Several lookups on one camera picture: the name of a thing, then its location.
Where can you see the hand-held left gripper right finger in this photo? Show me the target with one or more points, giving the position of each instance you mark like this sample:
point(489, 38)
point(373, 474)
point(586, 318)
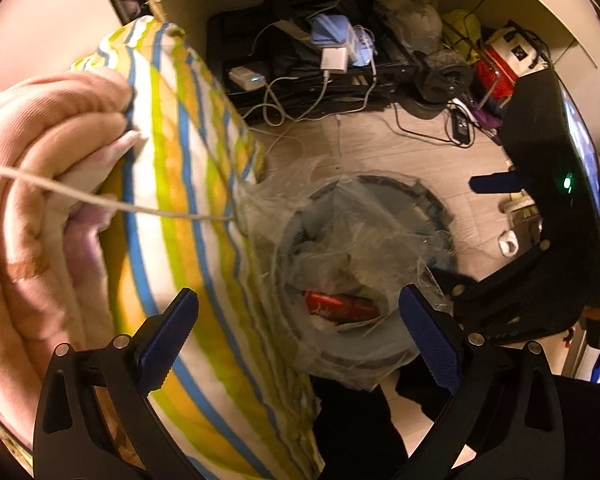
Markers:
point(432, 342)

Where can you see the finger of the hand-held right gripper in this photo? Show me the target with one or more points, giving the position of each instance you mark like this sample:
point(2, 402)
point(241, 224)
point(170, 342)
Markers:
point(510, 305)
point(495, 183)

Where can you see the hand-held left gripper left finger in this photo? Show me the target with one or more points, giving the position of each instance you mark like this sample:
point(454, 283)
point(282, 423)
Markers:
point(167, 342)

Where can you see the blue-grey round trash bin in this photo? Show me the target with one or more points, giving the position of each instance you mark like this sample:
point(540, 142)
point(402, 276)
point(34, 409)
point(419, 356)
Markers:
point(352, 349)

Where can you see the clear plastic bin liner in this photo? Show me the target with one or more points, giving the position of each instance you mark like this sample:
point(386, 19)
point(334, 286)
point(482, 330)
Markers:
point(330, 240)

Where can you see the small white cup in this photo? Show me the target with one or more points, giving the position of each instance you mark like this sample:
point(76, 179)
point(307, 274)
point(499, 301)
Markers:
point(507, 244)

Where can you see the purple cloth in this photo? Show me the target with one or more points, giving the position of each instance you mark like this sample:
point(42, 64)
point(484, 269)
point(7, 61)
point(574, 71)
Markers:
point(487, 117)

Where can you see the black remote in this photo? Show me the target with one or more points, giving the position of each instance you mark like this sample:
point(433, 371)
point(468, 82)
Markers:
point(461, 125)

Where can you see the red snack packet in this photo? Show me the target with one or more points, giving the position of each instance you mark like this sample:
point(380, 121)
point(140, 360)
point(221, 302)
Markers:
point(340, 305)

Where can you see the red and white bag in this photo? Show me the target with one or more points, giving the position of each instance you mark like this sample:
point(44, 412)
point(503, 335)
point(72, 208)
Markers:
point(510, 50)

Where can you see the black stroller wheel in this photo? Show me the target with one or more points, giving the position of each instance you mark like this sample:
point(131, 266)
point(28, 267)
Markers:
point(442, 80)

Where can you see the person's black pants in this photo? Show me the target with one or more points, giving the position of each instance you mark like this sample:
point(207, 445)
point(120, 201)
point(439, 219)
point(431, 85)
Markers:
point(355, 435)

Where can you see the yellow-green bag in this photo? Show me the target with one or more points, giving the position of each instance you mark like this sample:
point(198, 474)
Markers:
point(462, 30)

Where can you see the yellow blue striped bedsheet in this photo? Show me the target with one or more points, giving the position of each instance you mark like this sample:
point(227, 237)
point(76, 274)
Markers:
point(180, 160)

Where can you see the grey plastic-wrapped bundle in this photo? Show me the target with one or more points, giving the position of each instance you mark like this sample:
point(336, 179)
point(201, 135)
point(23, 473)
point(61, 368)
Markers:
point(407, 17)

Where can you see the white power adapter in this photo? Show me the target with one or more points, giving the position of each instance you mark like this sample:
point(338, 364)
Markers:
point(334, 60)

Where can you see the blue pouch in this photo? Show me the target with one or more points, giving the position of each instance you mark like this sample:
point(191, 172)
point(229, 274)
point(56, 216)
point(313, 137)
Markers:
point(330, 30)

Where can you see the pink fleece blanket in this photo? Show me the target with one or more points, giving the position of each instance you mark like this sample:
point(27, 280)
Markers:
point(30, 150)

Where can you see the white charger with light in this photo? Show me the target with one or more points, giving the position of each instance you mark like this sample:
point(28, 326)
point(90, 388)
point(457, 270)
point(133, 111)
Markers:
point(246, 78)

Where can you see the black folded suitcase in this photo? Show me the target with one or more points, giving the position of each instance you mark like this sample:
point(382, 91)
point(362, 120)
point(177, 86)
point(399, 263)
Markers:
point(230, 40)

